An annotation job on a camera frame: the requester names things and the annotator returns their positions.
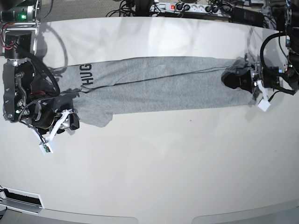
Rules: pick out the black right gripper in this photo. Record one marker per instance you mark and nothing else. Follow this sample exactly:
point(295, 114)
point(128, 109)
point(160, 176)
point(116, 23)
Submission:
point(43, 116)

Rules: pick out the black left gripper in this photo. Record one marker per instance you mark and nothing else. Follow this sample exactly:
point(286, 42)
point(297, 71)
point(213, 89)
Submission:
point(244, 81)

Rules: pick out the grey t-shirt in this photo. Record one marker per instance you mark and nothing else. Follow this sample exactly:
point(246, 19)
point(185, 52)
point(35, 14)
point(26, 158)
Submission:
point(98, 91)

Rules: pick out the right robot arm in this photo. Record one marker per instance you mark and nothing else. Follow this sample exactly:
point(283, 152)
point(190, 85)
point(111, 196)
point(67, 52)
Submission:
point(28, 83)

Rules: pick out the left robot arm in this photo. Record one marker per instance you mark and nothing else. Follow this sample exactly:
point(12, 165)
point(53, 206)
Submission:
point(287, 19)

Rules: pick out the black power adapter box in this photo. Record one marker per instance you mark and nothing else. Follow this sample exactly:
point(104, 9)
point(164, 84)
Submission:
point(247, 17)

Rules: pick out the white power strip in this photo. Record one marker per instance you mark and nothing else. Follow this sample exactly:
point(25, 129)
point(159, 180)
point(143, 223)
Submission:
point(217, 8)

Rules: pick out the white slotted bracket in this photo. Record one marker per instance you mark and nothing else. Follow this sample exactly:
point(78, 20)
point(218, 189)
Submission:
point(21, 201)

